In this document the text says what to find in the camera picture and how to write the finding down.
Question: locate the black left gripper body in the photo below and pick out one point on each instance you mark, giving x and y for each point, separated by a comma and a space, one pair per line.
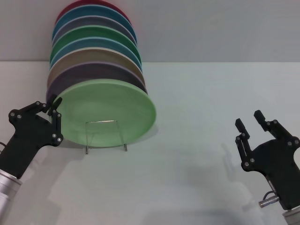
28, 140

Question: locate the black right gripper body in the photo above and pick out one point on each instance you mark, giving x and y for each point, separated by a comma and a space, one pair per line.
279, 168

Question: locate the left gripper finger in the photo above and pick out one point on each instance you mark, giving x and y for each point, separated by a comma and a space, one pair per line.
56, 124
30, 108

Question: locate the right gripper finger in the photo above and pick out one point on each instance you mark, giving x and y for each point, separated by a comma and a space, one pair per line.
243, 145
274, 129

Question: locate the light green plate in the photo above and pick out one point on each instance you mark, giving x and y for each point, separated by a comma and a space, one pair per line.
105, 105

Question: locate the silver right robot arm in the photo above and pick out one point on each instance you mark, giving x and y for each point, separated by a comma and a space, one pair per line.
293, 216

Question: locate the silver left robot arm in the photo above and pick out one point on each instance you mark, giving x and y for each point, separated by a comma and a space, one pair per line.
8, 187

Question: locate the purple plate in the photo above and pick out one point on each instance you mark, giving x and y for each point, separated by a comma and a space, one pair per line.
93, 71

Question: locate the beige plate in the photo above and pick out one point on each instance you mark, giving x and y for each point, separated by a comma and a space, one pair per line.
93, 55

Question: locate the blue plate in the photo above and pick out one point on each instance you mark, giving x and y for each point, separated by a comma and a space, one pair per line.
93, 42

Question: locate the dark green plate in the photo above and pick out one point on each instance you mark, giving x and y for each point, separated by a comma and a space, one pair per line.
93, 30

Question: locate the red plate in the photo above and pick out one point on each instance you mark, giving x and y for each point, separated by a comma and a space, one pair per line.
68, 7

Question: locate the grey lavender plate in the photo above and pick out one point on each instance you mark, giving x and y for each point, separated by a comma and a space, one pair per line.
93, 20

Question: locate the teal plate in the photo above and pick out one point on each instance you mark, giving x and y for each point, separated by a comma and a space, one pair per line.
93, 10

